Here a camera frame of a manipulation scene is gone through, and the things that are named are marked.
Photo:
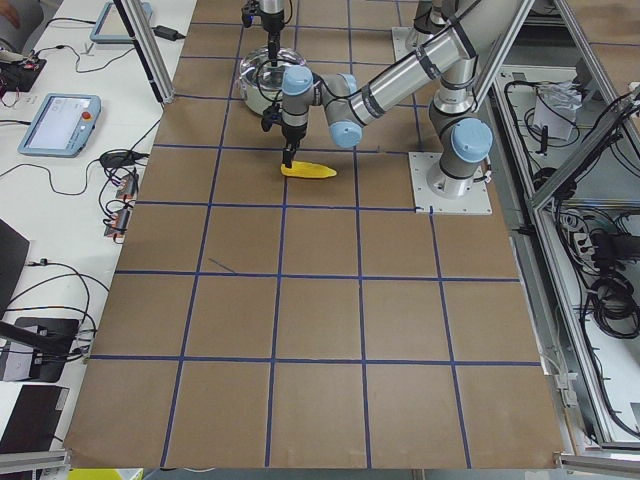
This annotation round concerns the black laptop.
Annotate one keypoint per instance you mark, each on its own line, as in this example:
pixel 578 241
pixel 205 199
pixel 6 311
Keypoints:
pixel 14 249

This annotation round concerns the black power brick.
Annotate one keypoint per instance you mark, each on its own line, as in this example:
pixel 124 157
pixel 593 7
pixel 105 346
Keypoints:
pixel 167 33

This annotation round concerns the aluminium frame diagonal strut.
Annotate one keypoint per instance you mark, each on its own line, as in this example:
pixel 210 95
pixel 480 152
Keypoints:
pixel 140 32

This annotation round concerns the lower small circuit board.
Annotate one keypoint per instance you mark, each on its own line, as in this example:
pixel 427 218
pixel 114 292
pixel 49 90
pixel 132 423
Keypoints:
pixel 116 224

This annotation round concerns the white power strip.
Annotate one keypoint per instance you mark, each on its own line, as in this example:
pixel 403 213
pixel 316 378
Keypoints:
pixel 578 237

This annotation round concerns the white crumpled paper bag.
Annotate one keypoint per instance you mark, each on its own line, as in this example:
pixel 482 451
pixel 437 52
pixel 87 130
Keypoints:
pixel 556 109

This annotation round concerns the black camera stand base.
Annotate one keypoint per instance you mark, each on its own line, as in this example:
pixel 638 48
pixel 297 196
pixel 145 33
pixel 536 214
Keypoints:
pixel 37 348

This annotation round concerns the glass pot lid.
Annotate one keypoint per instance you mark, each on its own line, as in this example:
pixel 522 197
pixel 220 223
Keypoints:
pixel 260 74

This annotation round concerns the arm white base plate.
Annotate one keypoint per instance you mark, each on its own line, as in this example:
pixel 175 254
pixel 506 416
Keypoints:
pixel 436 193
pixel 405 40

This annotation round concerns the black electronics board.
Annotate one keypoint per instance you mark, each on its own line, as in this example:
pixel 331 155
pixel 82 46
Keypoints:
pixel 20 75

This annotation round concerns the small circuit board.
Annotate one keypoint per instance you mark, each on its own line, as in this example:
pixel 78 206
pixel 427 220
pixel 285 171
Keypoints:
pixel 116 224
pixel 128 187

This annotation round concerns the far blue teach pendant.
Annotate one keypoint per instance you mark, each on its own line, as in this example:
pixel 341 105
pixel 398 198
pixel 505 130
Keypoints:
pixel 109 28

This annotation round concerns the upper small circuit board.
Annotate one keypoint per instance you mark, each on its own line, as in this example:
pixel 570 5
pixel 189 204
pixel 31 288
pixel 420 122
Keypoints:
pixel 128 187

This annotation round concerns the blue teach pendant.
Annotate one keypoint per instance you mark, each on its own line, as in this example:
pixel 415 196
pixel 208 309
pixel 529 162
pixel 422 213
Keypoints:
pixel 109 28
pixel 62 125

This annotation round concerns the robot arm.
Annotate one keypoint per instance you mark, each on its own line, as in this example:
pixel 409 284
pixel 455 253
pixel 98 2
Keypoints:
pixel 272 16
pixel 468 27

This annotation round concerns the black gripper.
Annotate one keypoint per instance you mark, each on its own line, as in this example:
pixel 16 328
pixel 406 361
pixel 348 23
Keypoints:
pixel 270 22
pixel 292 133

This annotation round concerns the yellow corn cob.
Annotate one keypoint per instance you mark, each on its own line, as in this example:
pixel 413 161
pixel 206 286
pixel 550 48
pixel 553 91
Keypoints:
pixel 307 170

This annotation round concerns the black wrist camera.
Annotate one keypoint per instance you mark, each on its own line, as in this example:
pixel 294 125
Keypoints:
pixel 247 14
pixel 270 116

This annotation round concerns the black flat box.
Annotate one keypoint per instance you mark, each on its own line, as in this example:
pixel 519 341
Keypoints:
pixel 34 420

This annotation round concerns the pale green electric pot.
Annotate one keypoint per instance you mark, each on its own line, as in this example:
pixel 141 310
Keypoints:
pixel 257 102

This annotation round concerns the near blue teach pendant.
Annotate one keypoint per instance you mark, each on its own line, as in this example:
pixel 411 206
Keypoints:
pixel 62 125

